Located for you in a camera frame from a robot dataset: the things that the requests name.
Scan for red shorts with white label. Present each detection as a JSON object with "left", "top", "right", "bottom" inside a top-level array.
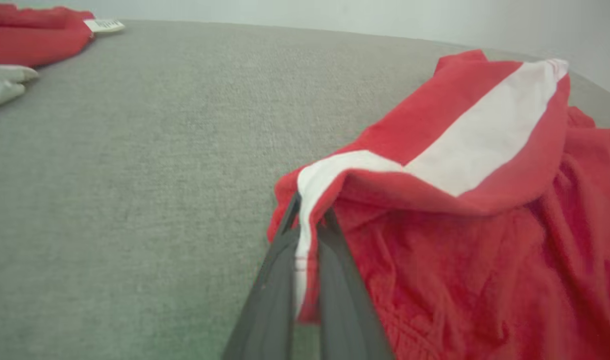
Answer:
[{"left": 0, "top": 2, "right": 126, "bottom": 112}]

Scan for red garment with white stripe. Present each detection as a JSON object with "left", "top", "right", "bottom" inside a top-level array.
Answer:
[{"left": 266, "top": 49, "right": 610, "bottom": 360}]

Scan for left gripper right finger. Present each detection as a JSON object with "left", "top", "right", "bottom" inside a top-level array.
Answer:
[{"left": 317, "top": 207, "right": 395, "bottom": 360}]

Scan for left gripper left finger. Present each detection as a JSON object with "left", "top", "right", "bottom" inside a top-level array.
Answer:
[{"left": 222, "top": 192, "right": 302, "bottom": 360}]

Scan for grey fabric sofa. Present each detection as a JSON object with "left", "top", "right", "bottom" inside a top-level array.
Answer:
[{"left": 0, "top": 19, "right": 610, "bottom": 360}]

